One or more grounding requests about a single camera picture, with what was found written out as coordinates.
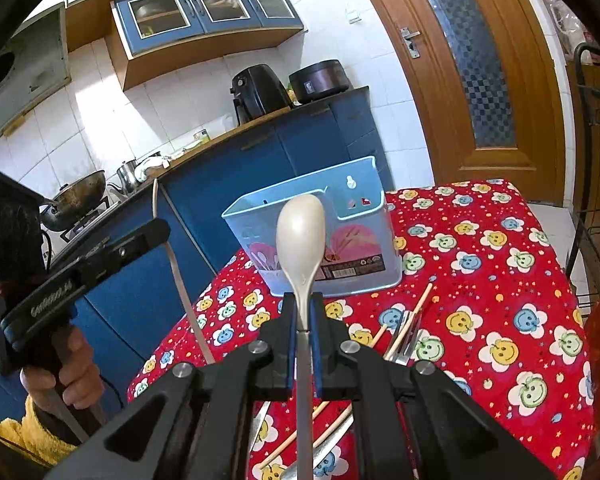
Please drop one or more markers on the blue kitchen counter cabinet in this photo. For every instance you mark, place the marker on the blue kitchen counter cabinet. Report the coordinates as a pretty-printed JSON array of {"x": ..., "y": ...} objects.
[{"x": 220, "y": 175}]

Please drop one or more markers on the person's left hand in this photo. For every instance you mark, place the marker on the person's left hand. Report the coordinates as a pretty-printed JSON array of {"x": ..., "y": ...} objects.
[{"x": 82, "y": 375}]

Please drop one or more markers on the dark rice cooker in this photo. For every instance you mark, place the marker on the dark rice cooker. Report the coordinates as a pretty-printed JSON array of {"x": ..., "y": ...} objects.
[{"x": 320, "y": 82}]

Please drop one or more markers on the white wall switch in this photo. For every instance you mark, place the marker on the white wall switch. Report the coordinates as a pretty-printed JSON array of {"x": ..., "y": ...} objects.
[{"x": 354, "y": 15}]

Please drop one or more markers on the cream spoon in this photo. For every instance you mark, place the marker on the cream spoon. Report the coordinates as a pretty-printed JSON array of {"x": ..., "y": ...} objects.
[{"x": 300, "y": 230}]

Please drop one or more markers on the small jar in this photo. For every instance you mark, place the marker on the small jar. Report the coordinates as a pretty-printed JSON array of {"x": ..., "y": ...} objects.
[{"x": 202, "y": 135}]

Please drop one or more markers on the person's left forearm yellow sleeve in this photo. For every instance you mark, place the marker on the person's left forearm yellow sleeve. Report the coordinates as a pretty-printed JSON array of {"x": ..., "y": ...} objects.
[{"x": 15, "y": 435}]

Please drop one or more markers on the black metal rack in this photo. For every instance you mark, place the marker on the black metal rack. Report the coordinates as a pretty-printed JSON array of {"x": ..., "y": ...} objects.
[{"x": 587, "y": 160}]

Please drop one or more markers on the red smiley flower tablecloth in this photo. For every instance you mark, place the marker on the red smiley flower tablecloth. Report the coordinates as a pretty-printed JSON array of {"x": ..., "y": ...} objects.
[{"x": 500, "y": 310}]

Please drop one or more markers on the gas stove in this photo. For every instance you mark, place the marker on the gas stove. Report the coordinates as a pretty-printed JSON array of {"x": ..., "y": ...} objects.
[{"x": 90, "y": 220}]

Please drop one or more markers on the grey range hood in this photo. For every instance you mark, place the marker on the grey range hood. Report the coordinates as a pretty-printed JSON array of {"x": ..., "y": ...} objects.
[{"x": 25, "y": 75}]

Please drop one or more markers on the black air fryer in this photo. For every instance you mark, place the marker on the black air fryer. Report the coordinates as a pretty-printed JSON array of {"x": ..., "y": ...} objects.
[{"x": 257, "y": 92}]

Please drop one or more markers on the glass door wall cabinet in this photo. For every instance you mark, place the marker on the glass door wall cabinet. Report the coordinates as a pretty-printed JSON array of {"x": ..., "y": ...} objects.
[{"x": 200, "y": 35}]

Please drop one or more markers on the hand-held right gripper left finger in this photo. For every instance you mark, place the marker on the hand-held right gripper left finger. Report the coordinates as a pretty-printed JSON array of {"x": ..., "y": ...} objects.
[{"x": 292, "y": 345}]

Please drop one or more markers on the steel kettle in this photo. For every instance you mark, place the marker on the steel kettle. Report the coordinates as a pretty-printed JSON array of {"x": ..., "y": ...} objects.
[{"x": 126, "y": 176}]

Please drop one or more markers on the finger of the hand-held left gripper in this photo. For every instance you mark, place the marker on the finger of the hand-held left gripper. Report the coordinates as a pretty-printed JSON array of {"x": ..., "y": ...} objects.
[{"x": 125, "y": 250}]

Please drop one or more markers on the wooden door with glass pane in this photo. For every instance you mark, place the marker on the wooden door with glass pane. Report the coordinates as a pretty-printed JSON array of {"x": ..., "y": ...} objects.
[{"x": 485, "y": 60}]

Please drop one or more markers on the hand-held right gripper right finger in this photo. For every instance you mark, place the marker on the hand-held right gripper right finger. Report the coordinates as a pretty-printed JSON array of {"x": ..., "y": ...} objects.
[{"x": 316, "y": 350}]

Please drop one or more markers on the clear plastic bag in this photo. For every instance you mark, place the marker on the clear plastic bag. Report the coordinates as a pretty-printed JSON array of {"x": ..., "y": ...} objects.
[{"x": 562, "y": 22}]

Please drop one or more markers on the light blue utensil box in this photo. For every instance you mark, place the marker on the light blue utensil box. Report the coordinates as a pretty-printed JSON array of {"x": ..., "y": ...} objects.
[{"x": 360, "y": 240}]

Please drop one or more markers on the steel wok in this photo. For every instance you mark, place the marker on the steel wok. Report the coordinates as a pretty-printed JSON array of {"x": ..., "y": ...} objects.
[{"x": 75, "y": 200}]

